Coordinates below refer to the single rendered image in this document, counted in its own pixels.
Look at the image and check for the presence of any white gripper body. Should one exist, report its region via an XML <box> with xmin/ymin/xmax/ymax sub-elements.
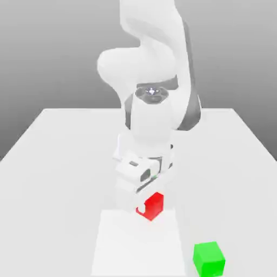
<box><xmin>114</xmin><ymin>174</ymin><xmax>162</xmax><ymax>214</ymax></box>

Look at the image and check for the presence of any small red cube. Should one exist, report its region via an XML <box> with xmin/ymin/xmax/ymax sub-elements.
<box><xmin>135</xmin><ymin>192</ymin><xmax>164</xmax><ymax>222</ymax></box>

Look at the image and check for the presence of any small green cube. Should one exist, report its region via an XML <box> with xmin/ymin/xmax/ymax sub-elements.
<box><xmin>192</xmin><ymin>241</ymin><xmax>226</xmax><ymax>277</ymax></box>

